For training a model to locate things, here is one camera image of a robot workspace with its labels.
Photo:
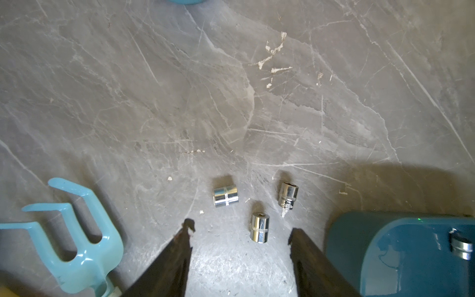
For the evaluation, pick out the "light blue toy fork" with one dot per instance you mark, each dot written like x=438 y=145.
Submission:
x=93 y=261

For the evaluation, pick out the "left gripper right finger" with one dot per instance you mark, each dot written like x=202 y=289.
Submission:
x=315 y=275

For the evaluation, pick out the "chrome socket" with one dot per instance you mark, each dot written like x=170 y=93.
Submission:
x=287 y=195
x=225 y=196
x=259 y=227
x=460 y=246

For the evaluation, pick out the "chrome socket in box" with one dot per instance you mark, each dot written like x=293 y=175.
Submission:
x=460 y=246

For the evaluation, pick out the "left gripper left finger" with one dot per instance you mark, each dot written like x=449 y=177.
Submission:
x=167 y=275

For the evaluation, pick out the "teal plastic storage box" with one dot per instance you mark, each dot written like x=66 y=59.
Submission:
x=390 y=254

